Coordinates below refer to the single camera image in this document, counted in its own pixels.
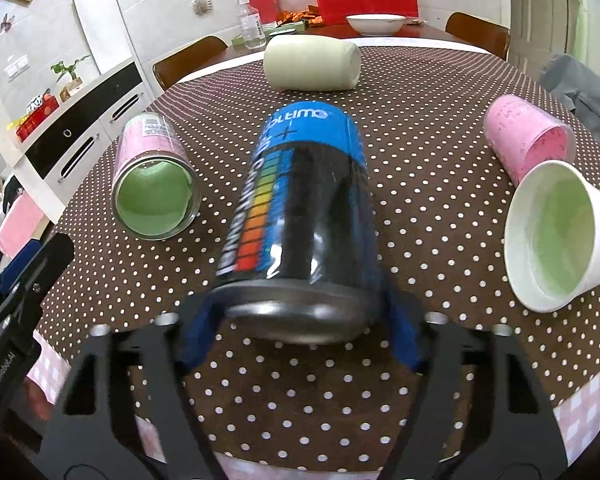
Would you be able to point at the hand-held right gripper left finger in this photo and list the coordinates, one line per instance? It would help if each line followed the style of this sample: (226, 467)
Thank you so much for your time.
(202, 329)

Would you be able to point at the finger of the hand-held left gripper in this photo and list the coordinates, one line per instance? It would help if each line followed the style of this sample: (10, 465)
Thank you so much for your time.
(40, 267)

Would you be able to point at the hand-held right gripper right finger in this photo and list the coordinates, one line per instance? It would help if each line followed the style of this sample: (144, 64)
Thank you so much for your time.
(402, 330)

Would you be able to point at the black and blue cup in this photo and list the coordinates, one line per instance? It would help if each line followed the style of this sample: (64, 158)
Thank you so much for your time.
(300, 220)

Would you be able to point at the white foam cup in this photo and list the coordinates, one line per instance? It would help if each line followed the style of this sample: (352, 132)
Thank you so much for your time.
(555, 237)

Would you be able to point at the pink paper cup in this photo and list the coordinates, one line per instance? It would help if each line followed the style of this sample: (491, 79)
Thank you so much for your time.
(525, 140)

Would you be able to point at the pale green cylindrical cup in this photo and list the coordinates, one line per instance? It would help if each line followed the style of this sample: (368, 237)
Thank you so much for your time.
(310, 62)

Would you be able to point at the pink towel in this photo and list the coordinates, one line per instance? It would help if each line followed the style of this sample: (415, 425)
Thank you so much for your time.
(17, 222)

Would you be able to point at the pink can green inside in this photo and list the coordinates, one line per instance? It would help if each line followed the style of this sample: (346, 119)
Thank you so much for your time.
(152, 180)

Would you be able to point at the red gift box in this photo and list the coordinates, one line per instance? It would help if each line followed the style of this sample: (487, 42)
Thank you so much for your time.
(36, 115)

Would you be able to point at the white and black cabinet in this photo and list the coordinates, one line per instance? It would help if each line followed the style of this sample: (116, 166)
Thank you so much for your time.
(80, 110)

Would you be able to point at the brown polka dot tablecloth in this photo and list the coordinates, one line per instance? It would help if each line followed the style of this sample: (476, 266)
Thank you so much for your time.
(330, 160)

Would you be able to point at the small potted plant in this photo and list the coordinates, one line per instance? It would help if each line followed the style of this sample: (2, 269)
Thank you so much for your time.
(70, 72)

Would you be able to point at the brown wooden chair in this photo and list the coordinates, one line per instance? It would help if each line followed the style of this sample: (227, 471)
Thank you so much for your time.
(190, 65)
(480, 32)

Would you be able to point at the grey cloth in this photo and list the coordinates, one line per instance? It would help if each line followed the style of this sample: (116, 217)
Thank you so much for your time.
(585, 95)

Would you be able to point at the white ceramic bowl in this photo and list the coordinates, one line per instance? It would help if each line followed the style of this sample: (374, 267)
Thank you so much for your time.
(376, 23)

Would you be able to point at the clear spray bottle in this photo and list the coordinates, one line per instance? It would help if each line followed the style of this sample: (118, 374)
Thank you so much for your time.
(250, 20)

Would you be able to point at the orange snack packets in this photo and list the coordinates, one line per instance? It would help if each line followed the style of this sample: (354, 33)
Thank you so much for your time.
(307, 16)

